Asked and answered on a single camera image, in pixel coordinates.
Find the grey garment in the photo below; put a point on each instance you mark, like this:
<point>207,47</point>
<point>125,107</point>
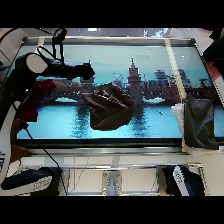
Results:
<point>199,123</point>

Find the silver frame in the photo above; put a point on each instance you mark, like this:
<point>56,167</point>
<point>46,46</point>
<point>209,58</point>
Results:
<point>111,151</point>

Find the brown garment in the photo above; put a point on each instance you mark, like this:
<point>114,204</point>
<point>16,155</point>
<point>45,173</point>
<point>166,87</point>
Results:
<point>111,108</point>

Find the red garment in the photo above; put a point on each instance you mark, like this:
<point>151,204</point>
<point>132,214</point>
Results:
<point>35,98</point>

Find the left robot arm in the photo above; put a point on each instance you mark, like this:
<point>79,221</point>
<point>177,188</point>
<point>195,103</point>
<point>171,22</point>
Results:
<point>31,65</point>

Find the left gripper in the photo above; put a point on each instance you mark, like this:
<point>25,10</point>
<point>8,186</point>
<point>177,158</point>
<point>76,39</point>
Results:
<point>85,71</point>

